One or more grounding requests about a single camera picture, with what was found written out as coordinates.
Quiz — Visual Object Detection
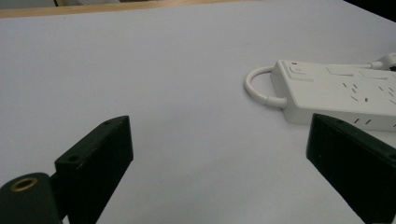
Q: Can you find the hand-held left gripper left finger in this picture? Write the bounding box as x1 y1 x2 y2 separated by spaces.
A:
54 115 134 224

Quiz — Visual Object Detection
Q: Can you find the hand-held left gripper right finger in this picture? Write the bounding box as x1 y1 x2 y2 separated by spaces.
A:
305 113 396 224

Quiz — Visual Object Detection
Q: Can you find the white power strip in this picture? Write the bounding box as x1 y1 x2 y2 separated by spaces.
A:
270 59 396 133

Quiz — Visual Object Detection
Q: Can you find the white plug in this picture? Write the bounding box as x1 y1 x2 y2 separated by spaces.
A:
370 51 396 71

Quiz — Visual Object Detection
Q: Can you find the white power strip cable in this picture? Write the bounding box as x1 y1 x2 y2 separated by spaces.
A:
244 62 384 109

